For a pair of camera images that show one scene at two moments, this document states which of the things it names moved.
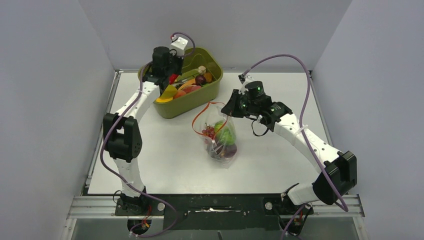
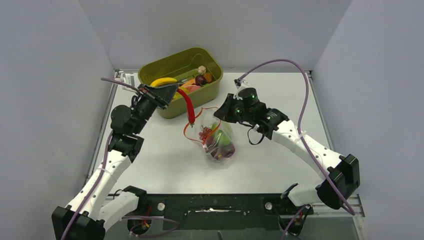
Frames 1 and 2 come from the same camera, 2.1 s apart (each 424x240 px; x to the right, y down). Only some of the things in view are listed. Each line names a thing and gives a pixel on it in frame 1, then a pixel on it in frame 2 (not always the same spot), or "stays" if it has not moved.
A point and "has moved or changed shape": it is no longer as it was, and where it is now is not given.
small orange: x=208 y=77 stays
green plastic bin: x=191 y=102 stays
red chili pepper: x=172 y=78 -> x=189 y=106
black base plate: x=216 y=212 stays
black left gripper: x=173 y=54 -> x=161 y=96
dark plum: x=200 y=80 stays
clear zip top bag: x=218 y=130 has moved or changed shape
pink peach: x=189 y=88 stays
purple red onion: x=230 y=150 stays
